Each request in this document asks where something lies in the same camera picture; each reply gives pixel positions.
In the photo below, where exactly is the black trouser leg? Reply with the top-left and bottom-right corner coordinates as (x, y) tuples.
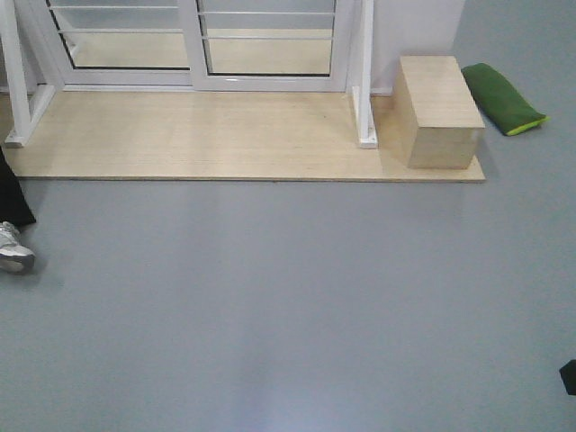
(1, 151), (36, 230)

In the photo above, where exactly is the light wooden box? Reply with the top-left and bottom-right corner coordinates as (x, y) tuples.
(392, 56), (485, 170)

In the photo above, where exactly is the white fixed glass door panel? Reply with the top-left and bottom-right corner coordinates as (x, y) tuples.
(19, 1), (192, 87)

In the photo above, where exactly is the white grey sneaker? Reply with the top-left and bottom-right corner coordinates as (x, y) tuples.
(1, 221), (35, 274)

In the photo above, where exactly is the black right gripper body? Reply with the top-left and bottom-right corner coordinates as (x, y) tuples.
(559, 359), (576, 396)

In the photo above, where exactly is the white support brace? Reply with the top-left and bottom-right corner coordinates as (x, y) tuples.
(350, 0), (378, 149)
(1, 1), (58, 148)

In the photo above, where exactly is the white left support brace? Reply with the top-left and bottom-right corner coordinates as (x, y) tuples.
(1, 1), (58, 148)

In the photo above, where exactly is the white sliding transparent door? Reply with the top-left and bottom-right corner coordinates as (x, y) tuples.
(178, 1), (358, 92)

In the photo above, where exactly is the green sandbag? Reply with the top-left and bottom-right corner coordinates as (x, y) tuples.
(462, 63), (549, 137)

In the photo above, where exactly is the white right support brace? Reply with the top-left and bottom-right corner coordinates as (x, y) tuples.
(350, 0), (378, 149)

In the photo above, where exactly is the light plywood base board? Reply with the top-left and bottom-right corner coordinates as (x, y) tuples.
(4, 92), (485, 183)

